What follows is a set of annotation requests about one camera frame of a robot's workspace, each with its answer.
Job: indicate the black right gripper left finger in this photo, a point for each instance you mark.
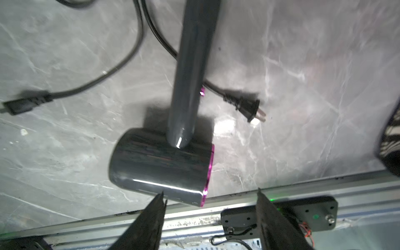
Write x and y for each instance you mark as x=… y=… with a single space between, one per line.
x=145 y=232

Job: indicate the striped black white sock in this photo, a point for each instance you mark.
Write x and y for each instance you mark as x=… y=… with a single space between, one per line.
x=389 y=147

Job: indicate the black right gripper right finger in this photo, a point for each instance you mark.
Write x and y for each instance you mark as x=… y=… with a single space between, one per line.
x=276 y=232

